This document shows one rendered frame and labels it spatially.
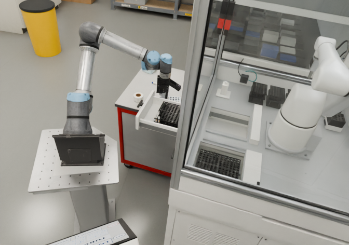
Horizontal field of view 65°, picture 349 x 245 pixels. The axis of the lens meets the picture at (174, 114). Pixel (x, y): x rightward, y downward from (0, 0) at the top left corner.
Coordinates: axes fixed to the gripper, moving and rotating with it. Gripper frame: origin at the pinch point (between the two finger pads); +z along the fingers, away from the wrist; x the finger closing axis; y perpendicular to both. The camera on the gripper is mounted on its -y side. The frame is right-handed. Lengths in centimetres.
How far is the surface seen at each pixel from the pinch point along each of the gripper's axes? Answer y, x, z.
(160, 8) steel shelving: 16, -354, 67
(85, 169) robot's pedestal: 42, 59, 5
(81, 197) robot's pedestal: 49, 59, 35
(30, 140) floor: 124, -27, 81
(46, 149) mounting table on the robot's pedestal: 68, 46, 5
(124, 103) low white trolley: 29.6, 0.3, 5.2
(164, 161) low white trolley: -2, 10, 54
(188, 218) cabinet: -14, 82, 10
